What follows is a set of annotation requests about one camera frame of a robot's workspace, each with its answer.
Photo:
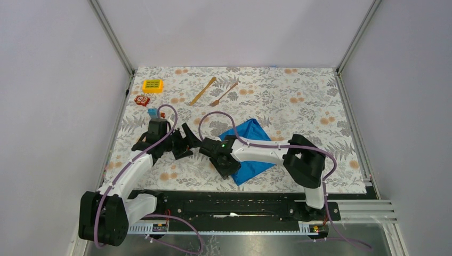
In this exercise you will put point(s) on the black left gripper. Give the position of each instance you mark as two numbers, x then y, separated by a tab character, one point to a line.
184	149

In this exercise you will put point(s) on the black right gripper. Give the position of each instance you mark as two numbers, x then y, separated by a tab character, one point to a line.
224	172

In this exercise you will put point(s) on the blue cloth napkin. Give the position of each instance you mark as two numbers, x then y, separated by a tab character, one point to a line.
252	160

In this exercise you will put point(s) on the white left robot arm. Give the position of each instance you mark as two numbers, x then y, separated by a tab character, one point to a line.
106	214

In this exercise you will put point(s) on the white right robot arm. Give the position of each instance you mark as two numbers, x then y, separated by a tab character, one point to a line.
303	161

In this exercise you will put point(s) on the blue toy train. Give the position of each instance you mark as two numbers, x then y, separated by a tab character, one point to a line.
154	113

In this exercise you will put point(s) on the wooden spoon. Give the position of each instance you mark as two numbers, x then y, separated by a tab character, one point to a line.
198	96

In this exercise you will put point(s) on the wooden fork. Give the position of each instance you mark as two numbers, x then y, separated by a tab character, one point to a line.
217	101

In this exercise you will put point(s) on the red owl toy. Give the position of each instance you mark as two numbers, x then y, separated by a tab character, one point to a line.
142	100

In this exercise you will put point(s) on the yellow green toy block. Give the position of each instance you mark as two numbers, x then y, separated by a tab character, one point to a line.
153	86

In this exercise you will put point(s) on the floral tablecloth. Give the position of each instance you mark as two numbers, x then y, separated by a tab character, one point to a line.
285	101

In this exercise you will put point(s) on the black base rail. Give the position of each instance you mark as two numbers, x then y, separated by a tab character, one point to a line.
234	212

